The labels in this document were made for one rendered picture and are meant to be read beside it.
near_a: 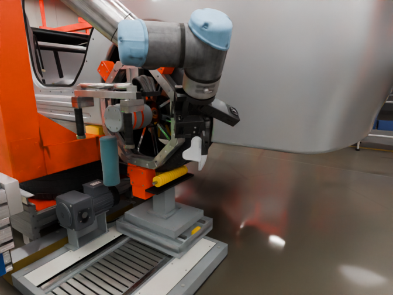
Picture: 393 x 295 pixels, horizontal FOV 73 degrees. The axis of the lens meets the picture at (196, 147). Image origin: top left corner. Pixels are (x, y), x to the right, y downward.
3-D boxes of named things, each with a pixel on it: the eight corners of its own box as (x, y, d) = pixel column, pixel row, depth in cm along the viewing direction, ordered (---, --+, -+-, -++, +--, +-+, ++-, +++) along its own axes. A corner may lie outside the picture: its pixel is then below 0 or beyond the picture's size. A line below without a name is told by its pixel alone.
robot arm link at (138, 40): (123, 68, 53) (177, 70, 55) (117, 65, 43) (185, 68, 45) (121, 26, 51) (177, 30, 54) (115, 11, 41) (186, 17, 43)
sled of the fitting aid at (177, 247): (212, 230, 172) (212, 216, 169) (179, 260, 143) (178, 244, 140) (154, 209, 198) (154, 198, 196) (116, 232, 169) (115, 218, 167)
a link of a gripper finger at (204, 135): (197, 151, 66) (196, 117, 63) (203, 151, 66) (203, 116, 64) (202, 157, 61) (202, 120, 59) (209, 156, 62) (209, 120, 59)
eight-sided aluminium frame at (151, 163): (186, 172, 133) (185, 58, 119) (178, 176, 127) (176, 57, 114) (113, 155, 162) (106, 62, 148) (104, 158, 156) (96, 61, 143)
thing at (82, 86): (133, 89, 133) (131, 68, 131) (100, 91, 118) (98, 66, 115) (109, 89, 143) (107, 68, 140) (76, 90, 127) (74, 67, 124)
